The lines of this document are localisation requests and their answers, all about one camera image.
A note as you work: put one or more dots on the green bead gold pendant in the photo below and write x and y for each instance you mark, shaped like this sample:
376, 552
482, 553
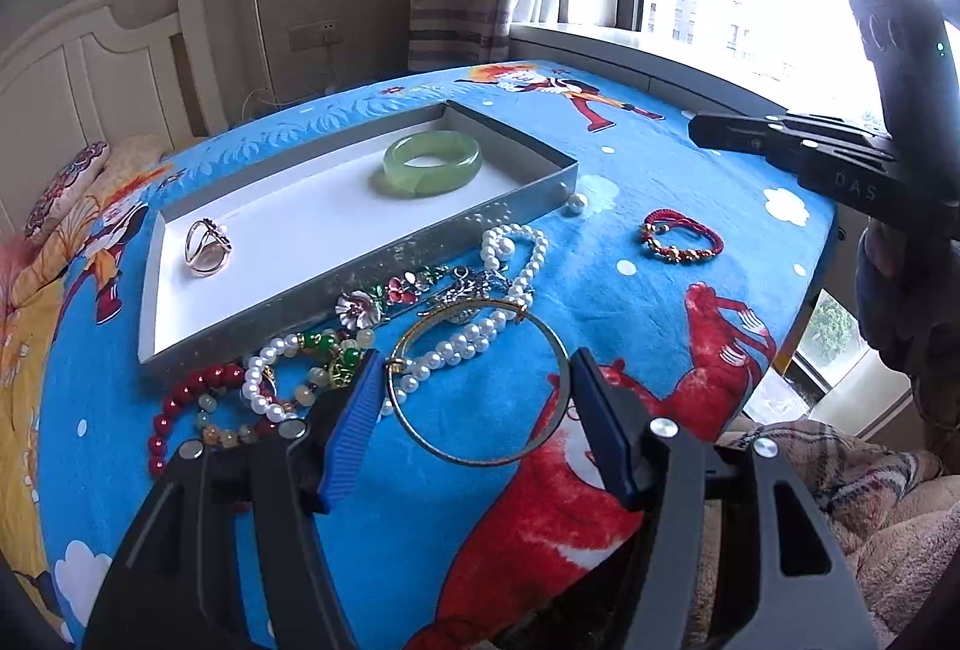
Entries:
330, 346

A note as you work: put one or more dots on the silver brooch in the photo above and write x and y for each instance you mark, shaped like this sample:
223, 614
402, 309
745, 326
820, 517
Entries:
469, 290

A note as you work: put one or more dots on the patterned round cushion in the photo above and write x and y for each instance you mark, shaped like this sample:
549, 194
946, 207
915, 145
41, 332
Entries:
67, 185

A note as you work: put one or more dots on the plaid fleece blanket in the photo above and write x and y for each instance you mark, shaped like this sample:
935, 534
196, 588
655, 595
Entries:
862, 492

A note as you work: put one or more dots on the wall socket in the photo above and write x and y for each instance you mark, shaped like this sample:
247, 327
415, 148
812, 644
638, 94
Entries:
315, 34

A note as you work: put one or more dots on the blue printed blanket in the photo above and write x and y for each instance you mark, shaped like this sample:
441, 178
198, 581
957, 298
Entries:
637, 185

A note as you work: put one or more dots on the yellow floral bedsheet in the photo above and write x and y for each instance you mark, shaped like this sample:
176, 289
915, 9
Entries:
30, 380

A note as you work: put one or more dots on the green jade bangle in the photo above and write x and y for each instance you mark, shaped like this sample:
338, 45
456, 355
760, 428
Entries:
397, 174

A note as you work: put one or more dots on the pearl earring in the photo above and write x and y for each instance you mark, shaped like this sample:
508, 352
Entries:
576, 203

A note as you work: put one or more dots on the flower enamel hair clip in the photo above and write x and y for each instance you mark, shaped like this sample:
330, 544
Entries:
356, 307

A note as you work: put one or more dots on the white bed headboard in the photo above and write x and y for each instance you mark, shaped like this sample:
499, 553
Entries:
82, 73

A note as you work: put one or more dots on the grey cardboard tray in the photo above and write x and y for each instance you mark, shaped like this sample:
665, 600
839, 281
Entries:
300, 230

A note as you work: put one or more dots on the pink floral quilt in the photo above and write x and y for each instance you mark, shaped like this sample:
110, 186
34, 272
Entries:
13, 268

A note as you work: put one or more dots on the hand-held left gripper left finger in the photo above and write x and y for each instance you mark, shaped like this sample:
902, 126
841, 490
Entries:
349, 429

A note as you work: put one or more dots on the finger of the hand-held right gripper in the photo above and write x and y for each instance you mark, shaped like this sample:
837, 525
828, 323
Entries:
731, 131
847, 136

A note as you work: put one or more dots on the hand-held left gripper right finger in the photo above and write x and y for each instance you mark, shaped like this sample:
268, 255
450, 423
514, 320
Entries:
600, 429

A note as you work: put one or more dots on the white pole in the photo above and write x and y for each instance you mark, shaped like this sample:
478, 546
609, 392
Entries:
261, 35

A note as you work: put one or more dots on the thin gold bangle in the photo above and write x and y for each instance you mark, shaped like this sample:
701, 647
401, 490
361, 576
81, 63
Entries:
397, 363

